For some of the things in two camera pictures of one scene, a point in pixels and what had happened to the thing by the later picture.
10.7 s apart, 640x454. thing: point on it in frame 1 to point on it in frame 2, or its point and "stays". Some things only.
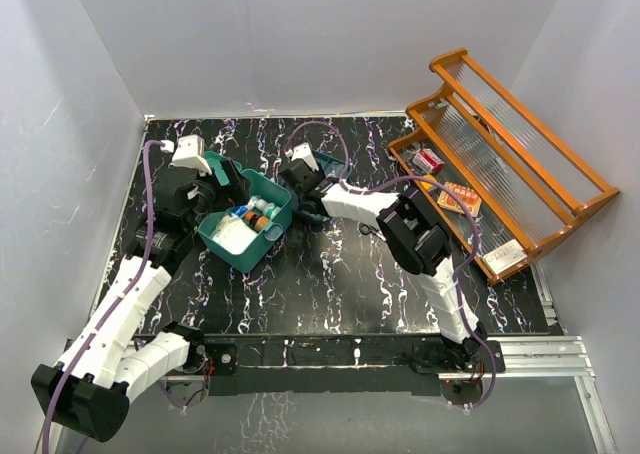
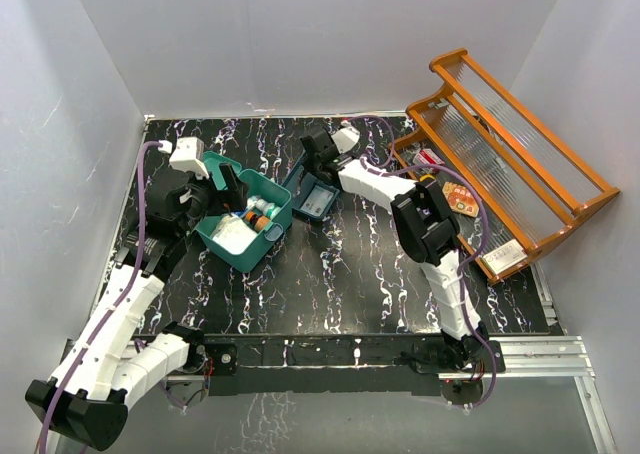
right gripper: [318, 173] to [310, 164]
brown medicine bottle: [259, 222] stays
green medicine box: [259, 210] stays
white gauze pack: [233, 236] stays
